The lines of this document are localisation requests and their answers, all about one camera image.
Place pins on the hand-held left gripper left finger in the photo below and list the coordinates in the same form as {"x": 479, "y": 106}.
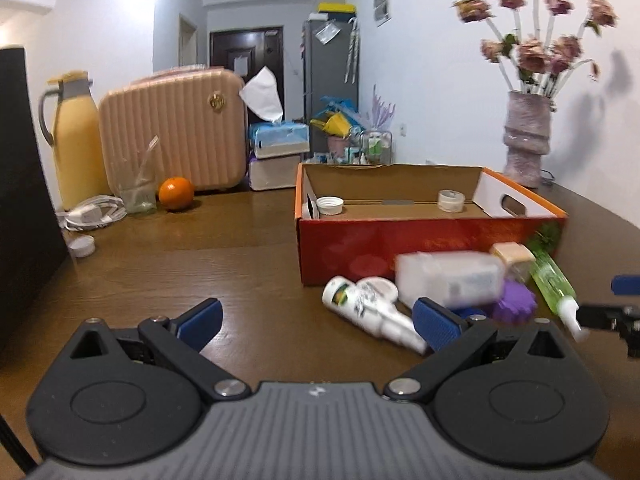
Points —
{"x": 202, "y": 320}

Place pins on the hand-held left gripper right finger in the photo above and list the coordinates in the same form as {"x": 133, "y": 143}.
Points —
{"x": 437, "y": 325}

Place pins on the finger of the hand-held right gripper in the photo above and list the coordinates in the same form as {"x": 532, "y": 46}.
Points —
{"x": 600, "y": 316}
{"x": 627, "y": 285}

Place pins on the large white plastic bottle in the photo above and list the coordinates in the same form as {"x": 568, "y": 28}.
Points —
{"x": 450, "y": 280}

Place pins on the green spray bottle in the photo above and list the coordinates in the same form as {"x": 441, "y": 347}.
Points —
{"x": 550, "y": 280}

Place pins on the purple ridged jar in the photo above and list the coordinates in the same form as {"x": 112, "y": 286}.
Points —
{"x": 517, "y": 302}

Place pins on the small white spray bottle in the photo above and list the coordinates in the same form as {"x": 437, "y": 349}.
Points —
{"x": 350, "y": 300}

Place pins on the red cardboard box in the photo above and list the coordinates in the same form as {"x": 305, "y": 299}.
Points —
{"x": 380, "y": 245}

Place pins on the clear tape roll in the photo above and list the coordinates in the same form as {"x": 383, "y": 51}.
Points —
{"x": 451, "y": 201}

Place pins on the white ridged lid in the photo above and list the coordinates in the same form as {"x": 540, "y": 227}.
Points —
{"x": 330, "y": 205}

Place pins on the orange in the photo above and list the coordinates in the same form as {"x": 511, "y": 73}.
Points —
{"x": 176, "y": 193}

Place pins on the black eyeglasses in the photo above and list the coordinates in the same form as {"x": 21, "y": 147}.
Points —
{"x": 548, "y": 176}

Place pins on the clear drinking glass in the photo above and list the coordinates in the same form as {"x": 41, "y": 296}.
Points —
{"x": 136, "y": 195}

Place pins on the small white cap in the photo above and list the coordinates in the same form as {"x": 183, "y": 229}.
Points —
{"x": 81, "y": 246}

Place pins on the white storage box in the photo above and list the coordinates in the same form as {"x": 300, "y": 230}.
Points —
{"x": 275, "y": 172}

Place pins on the clear drinking straw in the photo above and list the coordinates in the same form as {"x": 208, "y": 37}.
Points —
{"x": 149, "y": 155}

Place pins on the pink ceramic vase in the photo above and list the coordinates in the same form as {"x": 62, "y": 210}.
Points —
{"x": 525, "y": 140}

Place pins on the pink ribbed suitcase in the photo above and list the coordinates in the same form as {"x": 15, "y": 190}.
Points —
{"x": 175, "y": 130}

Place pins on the blue tissue box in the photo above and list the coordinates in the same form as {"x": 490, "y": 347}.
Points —
{"x": 277, "y": 135}

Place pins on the yellow thermos jug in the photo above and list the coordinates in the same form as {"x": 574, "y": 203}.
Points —
{"x": 77, "y": 150}

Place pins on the black paper bag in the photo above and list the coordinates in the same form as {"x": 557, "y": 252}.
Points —
{"x": 20, "y": 185}

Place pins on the white tissue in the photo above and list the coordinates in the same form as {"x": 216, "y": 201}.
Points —
{"x": 262, "y": 92}

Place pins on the bunch of dried roses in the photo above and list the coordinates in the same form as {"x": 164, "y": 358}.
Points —
{"x": 532, "y": 55}

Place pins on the white paper notice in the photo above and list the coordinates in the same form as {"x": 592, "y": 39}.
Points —
{"x": 240, "y": 65}

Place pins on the dark wooden door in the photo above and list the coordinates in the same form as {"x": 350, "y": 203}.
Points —
{"x": 260, "y": 50}

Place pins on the interior doorway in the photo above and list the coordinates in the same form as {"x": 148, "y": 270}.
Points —
{"x": 188, "y": 42}

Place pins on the grey refrigerator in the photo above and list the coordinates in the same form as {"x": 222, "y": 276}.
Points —
{"x": 325, "y": 70}

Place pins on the white folded umbrella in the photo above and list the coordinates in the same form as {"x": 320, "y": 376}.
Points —
{"x": 351, "y": 50}

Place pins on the clear plastic bag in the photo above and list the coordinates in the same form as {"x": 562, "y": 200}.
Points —
{"x": 327, "y": 32}

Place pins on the yellow box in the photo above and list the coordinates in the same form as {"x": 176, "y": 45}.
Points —
{"x": 336, "y": 8}

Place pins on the wall-mounted panel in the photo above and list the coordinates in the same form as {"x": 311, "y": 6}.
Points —
{"x": 382, "y": 5}

